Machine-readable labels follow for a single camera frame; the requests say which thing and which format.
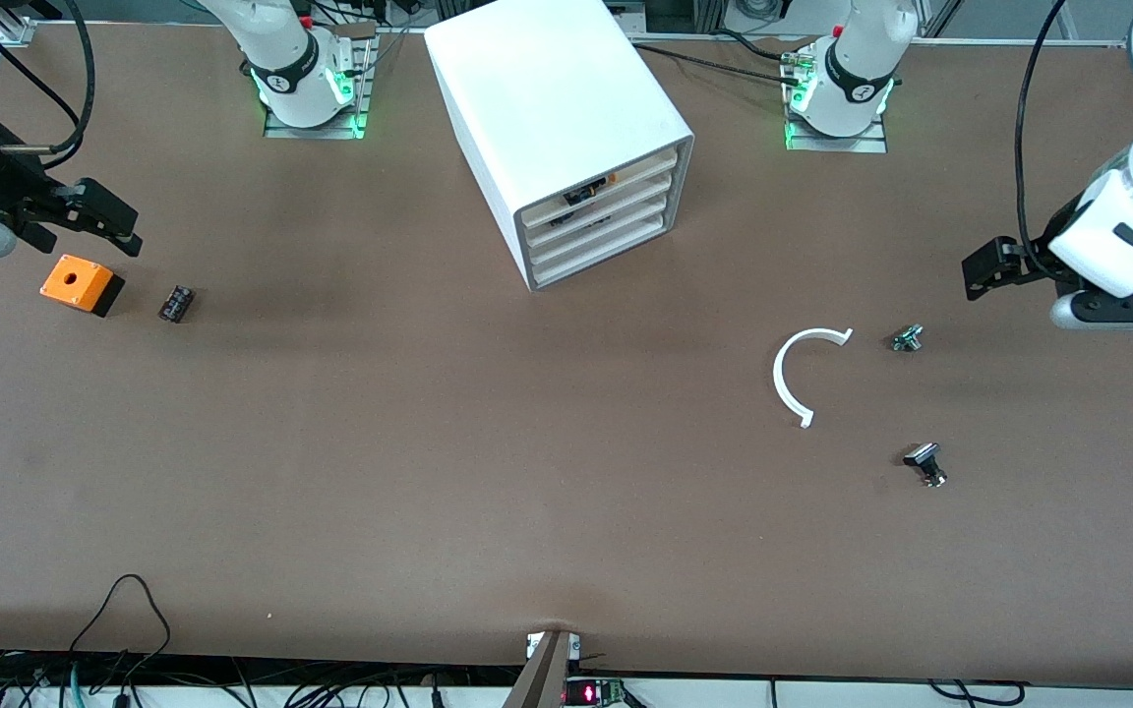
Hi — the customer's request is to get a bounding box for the black push button part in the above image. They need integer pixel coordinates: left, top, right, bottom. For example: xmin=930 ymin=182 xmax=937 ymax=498
xmin=565 ymin=173 xmax=619 ymax=207

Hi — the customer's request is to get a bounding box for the black metal push button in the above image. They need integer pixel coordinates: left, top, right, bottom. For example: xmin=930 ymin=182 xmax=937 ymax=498
xmin=903 ymin=442 xmax=949 ymax=489

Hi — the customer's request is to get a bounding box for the white curved plastic arc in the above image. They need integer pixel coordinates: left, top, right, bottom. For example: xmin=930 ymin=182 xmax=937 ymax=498
xmin=773 ymin=327 xmax=855 ymax=430

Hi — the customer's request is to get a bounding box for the device with red display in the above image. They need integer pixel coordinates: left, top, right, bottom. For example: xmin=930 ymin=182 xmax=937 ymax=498
xmin=565 ymin=677 xmax=626 ymax=708

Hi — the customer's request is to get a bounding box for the orange button enclosure box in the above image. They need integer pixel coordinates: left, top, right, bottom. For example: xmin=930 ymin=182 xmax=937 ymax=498
xmin=39 ymin=254 xmax=125 ymax=318

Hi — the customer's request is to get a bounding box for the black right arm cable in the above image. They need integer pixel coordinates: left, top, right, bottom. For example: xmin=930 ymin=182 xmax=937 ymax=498
xmin=0 ymin=0 xmax=97 ymax=170

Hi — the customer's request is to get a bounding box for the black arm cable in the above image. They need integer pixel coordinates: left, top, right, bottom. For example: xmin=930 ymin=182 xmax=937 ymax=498
xmin=0 ymin=0 xmax=97 ymax=170
xmin=1013 ymin=0 xmax=1071 ymax=286

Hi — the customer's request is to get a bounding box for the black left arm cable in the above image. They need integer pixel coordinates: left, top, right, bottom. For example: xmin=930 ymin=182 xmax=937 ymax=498
xmin=1013 ymin=0 xmax=1071 ymax=286

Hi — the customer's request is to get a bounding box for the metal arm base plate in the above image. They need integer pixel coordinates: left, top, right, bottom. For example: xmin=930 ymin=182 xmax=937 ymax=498
xmin=264 ymin=25 xmax=376 ymax=141
xmin=785 ymin=44 xmax=890 ymax=154

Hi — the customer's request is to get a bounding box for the aluminium table frame rail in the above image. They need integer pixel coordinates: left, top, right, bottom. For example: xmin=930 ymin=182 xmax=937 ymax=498
xmin=626 ymin=32 xmax=1130 ymax=50

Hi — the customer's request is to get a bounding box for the black cable on table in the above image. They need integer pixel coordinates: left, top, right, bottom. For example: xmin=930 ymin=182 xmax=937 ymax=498
xmin=633 ymin=43 xmax=804 ymax=85

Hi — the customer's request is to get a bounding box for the thin black looped cable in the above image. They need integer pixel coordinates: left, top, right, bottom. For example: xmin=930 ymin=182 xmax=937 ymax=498
xmin=68 ymin=574 xmax=172 ymax=689

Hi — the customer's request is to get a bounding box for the grey metal bracket post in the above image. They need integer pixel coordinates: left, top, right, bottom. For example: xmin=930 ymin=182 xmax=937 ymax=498
xmin=503 ymin=629 xmax=582 ymax=708

